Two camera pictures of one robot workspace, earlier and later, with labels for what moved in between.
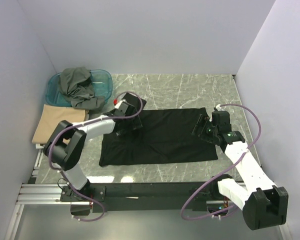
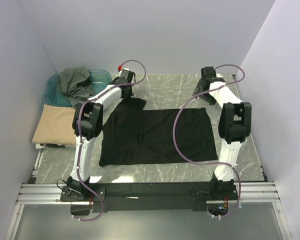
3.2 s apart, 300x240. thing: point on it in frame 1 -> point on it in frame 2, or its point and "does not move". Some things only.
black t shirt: (165, 136) does not move
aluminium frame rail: (51, 194) does not move
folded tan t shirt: (52, 116) does not move
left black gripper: (134, 123) -> (130, 93)
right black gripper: (202, 121) -> (210, 99)
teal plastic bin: (102, 81) does not move
